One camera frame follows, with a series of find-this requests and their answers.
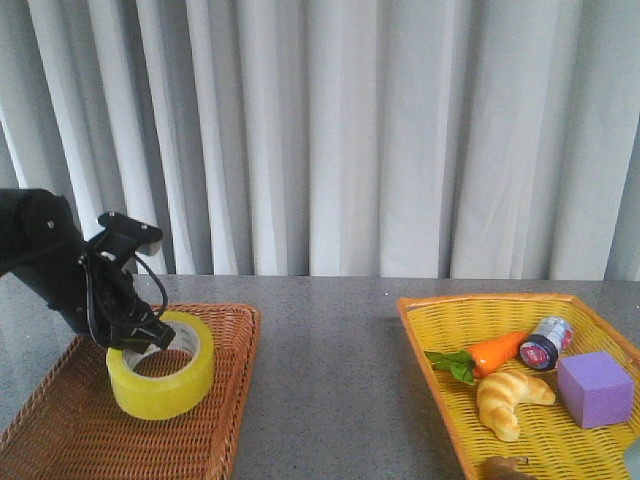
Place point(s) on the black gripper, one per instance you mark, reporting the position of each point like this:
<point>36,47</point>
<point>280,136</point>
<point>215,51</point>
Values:
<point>98,301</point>

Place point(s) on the yellow tape roll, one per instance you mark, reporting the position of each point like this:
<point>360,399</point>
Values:
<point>164,397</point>

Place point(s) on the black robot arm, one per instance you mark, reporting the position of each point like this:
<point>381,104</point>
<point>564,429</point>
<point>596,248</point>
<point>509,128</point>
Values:
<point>39,237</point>

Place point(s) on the brown wicker basket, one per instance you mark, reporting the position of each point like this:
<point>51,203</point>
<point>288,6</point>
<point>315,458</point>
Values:
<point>72,427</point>

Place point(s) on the orange toy carrot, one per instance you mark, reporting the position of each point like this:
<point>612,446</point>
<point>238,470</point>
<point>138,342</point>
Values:
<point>478,360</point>

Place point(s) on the toy croissant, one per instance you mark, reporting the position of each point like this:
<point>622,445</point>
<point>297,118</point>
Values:
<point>498,395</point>

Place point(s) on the brown object at basket edge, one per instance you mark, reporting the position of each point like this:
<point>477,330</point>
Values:
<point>505,468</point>

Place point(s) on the grey curtain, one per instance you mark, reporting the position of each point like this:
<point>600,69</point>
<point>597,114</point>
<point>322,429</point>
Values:
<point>427,139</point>

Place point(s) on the yellow wicker basket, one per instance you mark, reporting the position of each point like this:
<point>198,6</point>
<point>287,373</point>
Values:
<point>555,445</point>

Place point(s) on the purple foam cube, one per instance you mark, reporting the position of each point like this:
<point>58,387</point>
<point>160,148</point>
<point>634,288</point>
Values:
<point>596,390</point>

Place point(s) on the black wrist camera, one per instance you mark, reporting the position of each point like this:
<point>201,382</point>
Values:
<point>122,237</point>

